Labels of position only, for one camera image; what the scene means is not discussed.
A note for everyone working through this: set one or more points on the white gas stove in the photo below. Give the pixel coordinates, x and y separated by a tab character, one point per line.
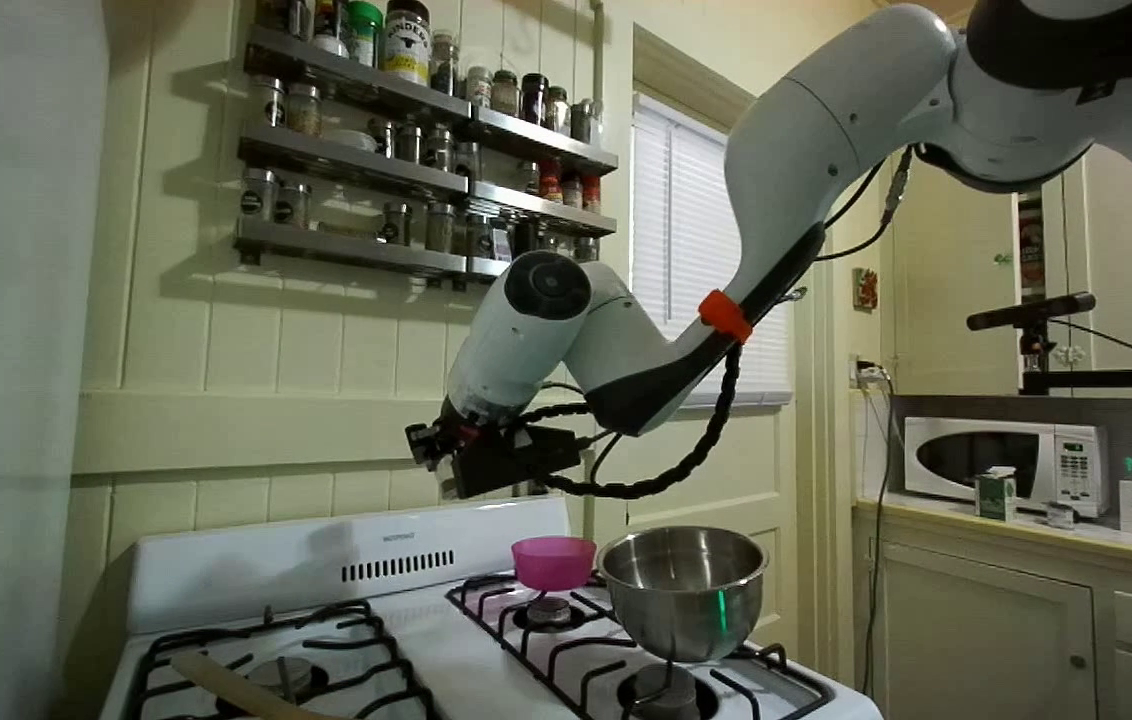
399	563

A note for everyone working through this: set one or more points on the metal wall spice rack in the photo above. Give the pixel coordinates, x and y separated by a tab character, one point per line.
442	179

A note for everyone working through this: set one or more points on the small tin can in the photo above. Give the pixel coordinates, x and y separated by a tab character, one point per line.
996	494

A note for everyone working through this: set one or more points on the wooden spoon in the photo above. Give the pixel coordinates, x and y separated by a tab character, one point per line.
240	692

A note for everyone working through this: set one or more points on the white window blind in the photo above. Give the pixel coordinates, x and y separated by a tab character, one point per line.
685	241

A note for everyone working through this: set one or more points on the black camera stand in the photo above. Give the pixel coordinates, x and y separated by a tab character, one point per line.
1035	314

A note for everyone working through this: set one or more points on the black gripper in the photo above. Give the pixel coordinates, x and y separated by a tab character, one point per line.
483	452

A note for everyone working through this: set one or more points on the left black burner grate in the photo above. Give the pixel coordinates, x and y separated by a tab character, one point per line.
334	660

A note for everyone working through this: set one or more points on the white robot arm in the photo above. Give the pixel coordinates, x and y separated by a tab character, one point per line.
1000	102

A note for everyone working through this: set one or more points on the white microwave oven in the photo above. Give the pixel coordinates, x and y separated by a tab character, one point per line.
1048	462

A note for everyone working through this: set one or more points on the white kitchen counter cabinet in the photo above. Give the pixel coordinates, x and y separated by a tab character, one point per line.
992	622

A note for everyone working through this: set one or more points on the black burner grate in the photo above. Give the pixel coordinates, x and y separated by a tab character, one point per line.
334	660
566	658

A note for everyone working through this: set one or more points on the large white label bottle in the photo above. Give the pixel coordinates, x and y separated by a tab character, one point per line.
404	42

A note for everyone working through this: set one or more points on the pink plastic bowl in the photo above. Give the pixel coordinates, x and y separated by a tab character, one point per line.
553	563

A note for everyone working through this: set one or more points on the right black burner grate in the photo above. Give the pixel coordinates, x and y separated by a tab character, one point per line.
566	658

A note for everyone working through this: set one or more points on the steel mixing bowl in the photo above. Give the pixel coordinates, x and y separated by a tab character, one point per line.
685	593

